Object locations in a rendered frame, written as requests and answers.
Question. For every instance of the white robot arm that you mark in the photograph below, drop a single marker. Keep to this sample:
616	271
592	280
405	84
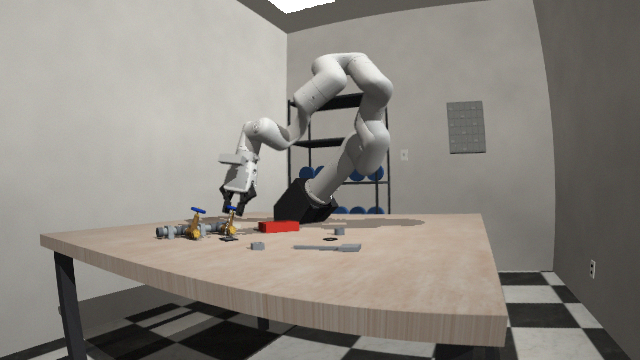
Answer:
329	80

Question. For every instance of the grey hex nut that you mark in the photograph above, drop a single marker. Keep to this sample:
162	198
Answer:
257	246

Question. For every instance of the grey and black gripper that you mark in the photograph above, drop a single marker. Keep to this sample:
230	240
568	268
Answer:
235	181

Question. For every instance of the grey pipe manifold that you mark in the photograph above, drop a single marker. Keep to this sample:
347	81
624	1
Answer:
191	231

